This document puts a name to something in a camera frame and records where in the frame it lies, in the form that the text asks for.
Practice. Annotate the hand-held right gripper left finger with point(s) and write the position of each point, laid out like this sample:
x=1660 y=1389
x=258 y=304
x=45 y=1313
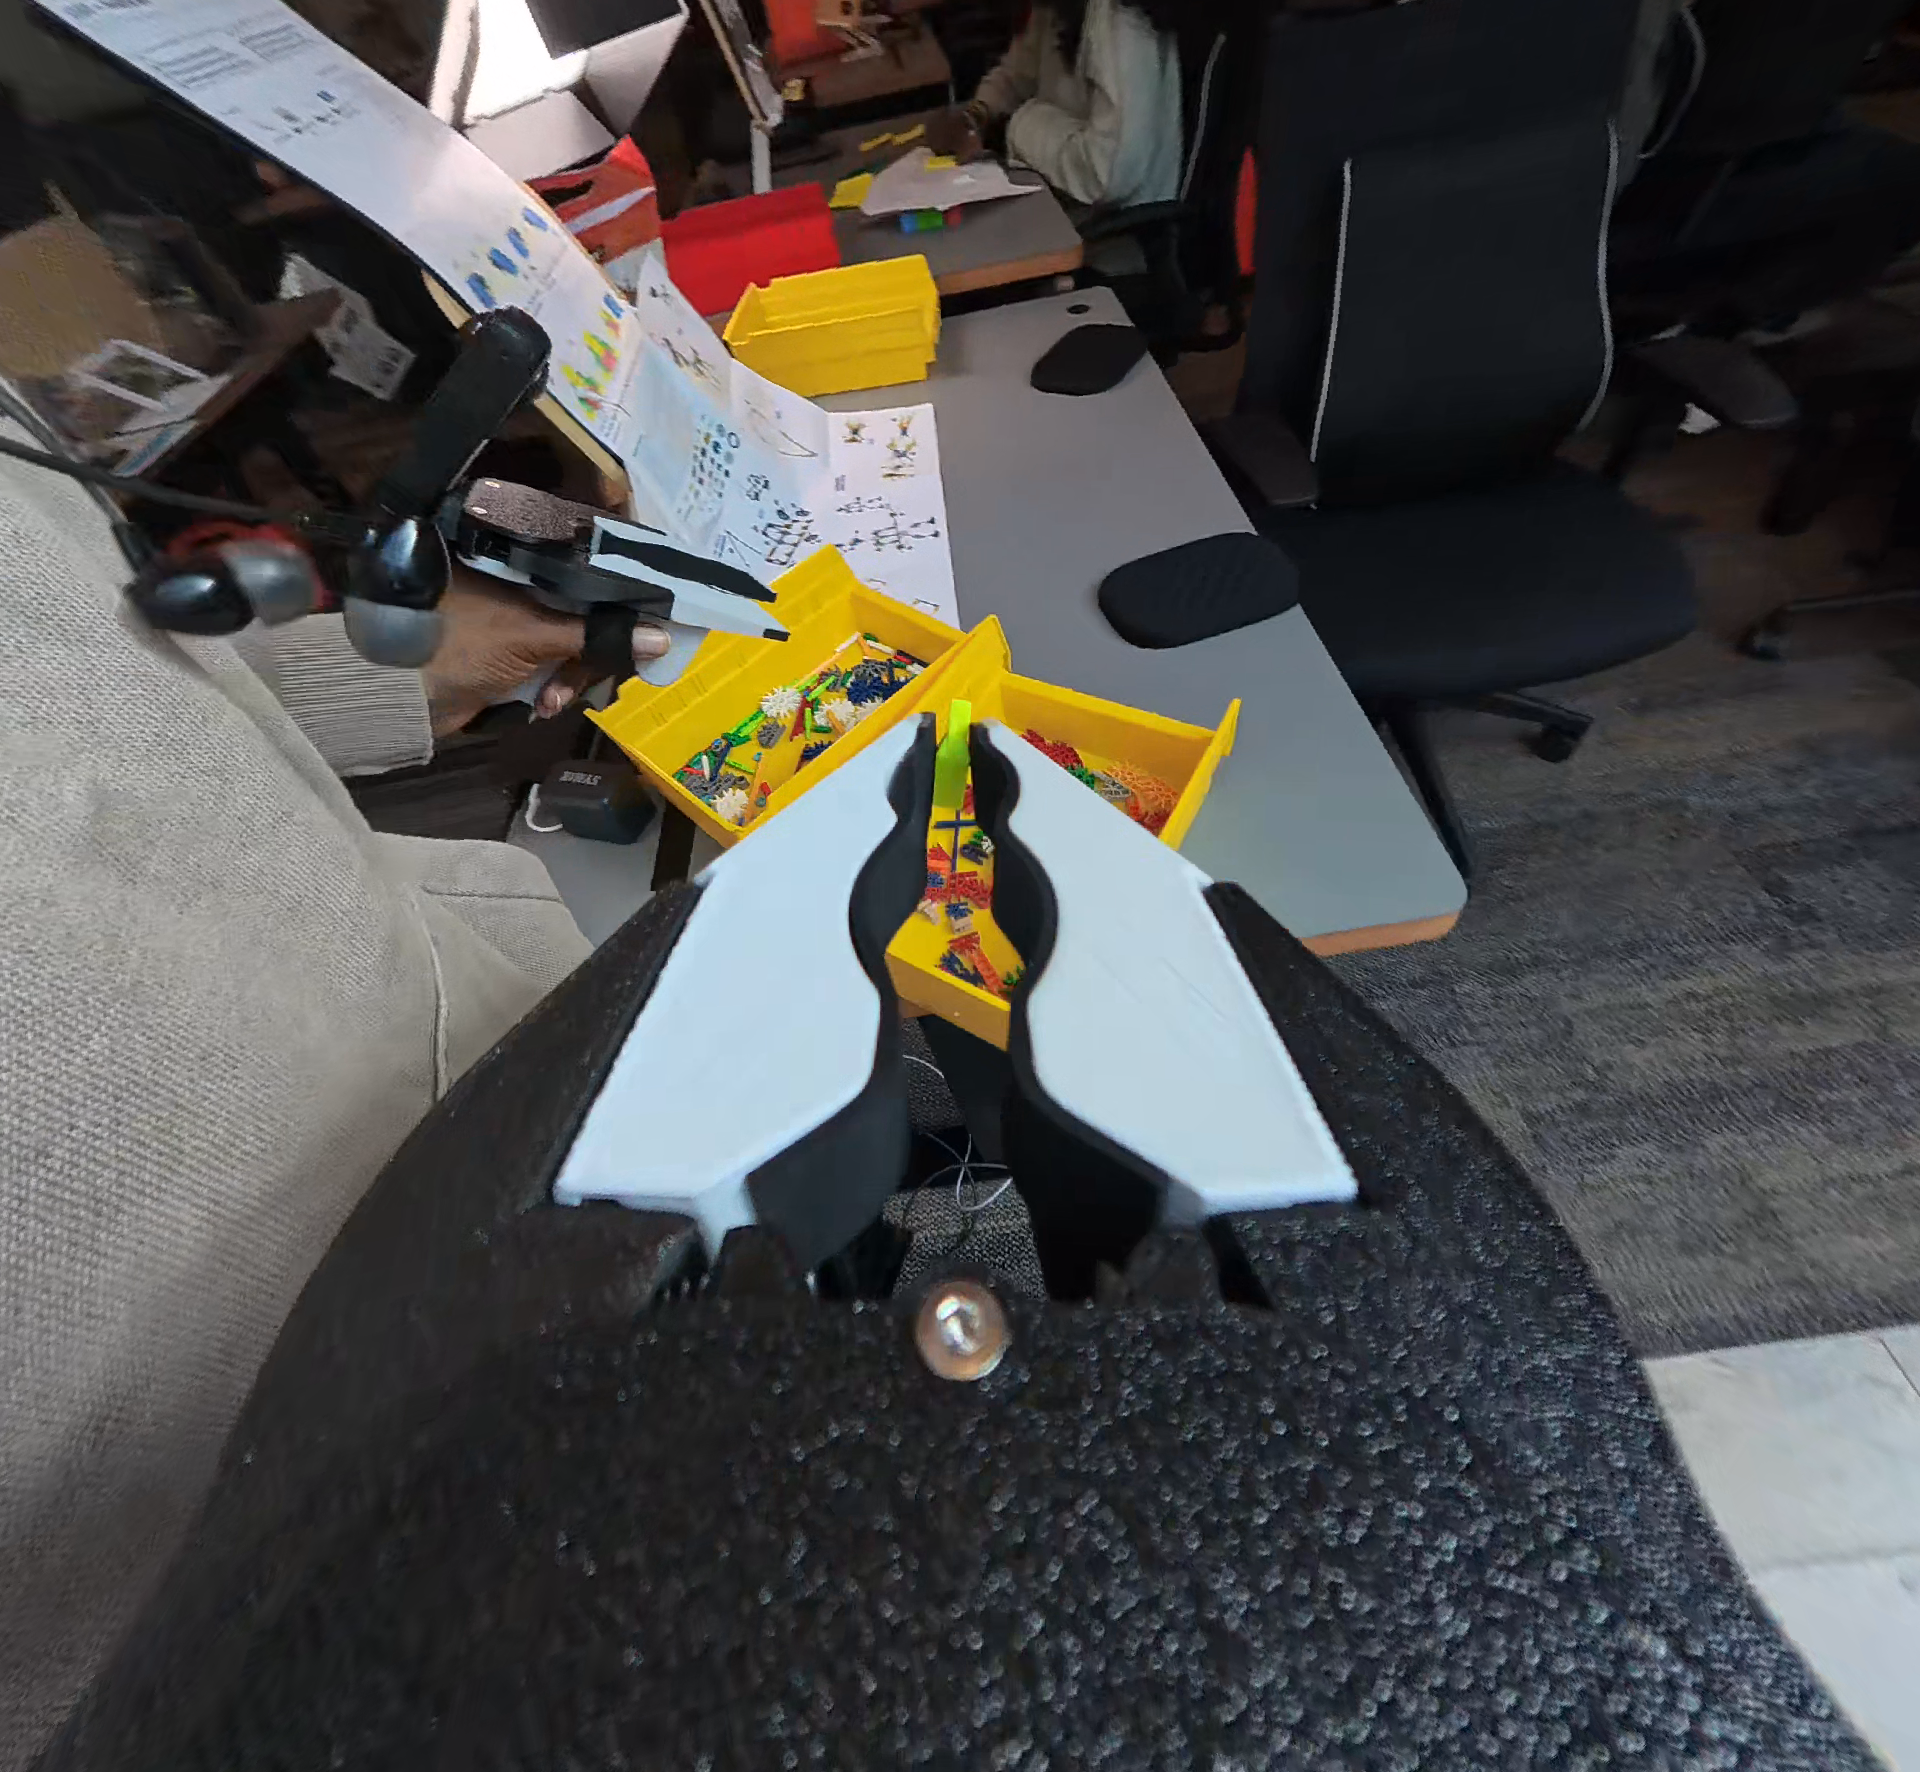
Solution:
x=719 y=1054

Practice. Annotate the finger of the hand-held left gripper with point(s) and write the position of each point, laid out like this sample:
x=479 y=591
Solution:
x=719 y=621
x=677 y=565

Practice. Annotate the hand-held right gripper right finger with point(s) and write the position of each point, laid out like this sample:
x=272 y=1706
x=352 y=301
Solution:
x=1188 y=1054

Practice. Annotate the lime green toy piece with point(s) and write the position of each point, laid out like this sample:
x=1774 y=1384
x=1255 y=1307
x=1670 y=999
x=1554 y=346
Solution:
x=955 y=753

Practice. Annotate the yellow plastic bin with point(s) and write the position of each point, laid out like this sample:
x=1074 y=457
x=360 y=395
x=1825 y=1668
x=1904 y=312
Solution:
x=835 y=329
x=1173 y=768
x=677 y=708

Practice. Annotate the person's left forearm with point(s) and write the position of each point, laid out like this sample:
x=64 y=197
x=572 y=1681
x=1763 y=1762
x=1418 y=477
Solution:
x=346 y=695

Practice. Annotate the grey office desk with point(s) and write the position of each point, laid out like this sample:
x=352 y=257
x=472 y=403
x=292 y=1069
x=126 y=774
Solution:
x=959 y=230

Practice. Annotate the person's left hand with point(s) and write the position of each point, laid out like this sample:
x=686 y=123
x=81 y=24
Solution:
x=527 y=663

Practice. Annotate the pile of toy pieces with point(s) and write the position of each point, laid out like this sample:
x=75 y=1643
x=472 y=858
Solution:
x=795 y=708
x=972 y=905

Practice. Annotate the printed instruction sheet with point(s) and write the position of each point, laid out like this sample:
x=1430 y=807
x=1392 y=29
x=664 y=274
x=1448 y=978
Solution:
x=812 y=495
x=331 y=106

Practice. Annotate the small black device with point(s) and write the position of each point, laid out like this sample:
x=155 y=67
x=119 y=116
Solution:
x=592 y=807

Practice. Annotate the red plastic bin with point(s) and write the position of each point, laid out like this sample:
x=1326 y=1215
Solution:
x=745 y=242

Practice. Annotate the studio light panel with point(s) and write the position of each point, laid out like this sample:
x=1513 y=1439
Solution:
x=554 y=2

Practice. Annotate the cardboard box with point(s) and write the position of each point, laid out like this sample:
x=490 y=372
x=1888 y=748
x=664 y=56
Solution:
x=75 y=331

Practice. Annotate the person in beige sweatshirt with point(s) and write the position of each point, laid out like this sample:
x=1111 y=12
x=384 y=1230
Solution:
x=179 y=1113

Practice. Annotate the black office chair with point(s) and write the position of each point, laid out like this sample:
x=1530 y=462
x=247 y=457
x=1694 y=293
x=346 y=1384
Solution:
x=1801 y=150
x=1470 y=395

